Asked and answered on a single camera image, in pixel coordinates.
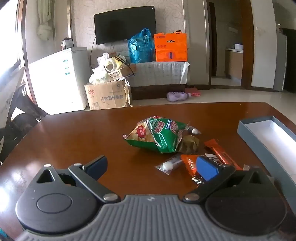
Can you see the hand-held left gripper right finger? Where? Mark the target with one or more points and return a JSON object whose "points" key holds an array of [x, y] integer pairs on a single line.
{"points": [[207, 168]]}

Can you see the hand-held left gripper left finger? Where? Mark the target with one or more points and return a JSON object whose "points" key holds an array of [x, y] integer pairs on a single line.
{"points": [[99, 165]]}

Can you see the orange snack packet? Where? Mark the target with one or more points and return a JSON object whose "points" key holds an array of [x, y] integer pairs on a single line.
{"points": [[190, 165]]}

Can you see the long orange snack bar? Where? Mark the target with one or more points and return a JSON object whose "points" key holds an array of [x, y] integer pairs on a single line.
{"points": [[219, 151]]}

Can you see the olive brown snack packet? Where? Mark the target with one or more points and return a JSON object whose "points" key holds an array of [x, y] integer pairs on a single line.
{"points": [[190, 142]]}

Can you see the clear candy packet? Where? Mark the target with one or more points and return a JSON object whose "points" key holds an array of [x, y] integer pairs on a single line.
{"points": [[195, 131], [167, 165]]}

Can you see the green snack bag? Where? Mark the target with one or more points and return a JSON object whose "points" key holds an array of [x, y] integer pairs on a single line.
{"points": [[161, 136]]}

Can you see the grey blue cardboard box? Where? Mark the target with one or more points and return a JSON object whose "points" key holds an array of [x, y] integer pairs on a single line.
{"points": [[266, 129]]}

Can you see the large printed cardboard box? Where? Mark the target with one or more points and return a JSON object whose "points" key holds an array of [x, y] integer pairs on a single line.
{"points": [[106, 95]]}

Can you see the pink floor item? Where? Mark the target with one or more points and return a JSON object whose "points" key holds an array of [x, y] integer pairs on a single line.
{"points": [[195, 93]]}

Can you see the purple detergent bottle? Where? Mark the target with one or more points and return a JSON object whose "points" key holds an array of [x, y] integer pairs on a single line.
{"points": [[177, 96]]}

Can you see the white plastic bag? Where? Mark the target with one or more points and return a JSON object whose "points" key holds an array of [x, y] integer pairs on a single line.
{"points": [[99, 74]]}

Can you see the dark wooden tv cabinet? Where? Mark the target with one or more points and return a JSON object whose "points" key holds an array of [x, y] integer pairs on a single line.
{"points": [[157, 91]]}

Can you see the small cardboard box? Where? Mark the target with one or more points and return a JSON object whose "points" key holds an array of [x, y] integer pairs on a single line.
{"points": [[120, 73]]}

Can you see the white chest freezer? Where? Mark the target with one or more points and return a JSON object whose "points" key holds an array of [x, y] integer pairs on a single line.
{"points": [[57, 78]]}

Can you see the wooden kitchen cabinet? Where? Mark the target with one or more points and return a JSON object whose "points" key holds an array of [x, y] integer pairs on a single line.
{"points": [[233, 64]]}

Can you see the white cabinet cloth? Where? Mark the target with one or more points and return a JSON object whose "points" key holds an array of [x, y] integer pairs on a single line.
{"points": [[157, 71]]}

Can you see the blue plastic bag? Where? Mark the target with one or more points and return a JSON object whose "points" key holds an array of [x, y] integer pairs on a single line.
{"points": [[141, 48]]}

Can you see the small dark framed item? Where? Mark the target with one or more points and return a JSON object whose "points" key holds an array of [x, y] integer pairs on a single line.
{"points": [[67, 43]]}

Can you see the white pot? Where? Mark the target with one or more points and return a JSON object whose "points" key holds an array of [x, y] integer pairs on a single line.
{"points": [[238, 46]]}

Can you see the silver refrigerator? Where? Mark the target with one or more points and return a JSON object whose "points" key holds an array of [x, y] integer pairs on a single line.
{"points": [[279, 64]]}

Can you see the orange carton box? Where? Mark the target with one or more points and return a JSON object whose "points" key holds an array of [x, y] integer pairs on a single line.
{"points": [[171, 46]]}

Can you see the black flat television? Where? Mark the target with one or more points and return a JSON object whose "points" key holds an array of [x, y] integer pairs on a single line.
{"points": [[124, 23]]}

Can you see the tied pale curtain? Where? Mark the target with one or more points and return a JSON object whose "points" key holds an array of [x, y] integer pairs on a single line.
{"points": [[44, 27]]}

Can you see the brown wooden door frame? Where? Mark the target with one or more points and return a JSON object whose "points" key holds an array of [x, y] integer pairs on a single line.
{"points": [[247, 46]]}

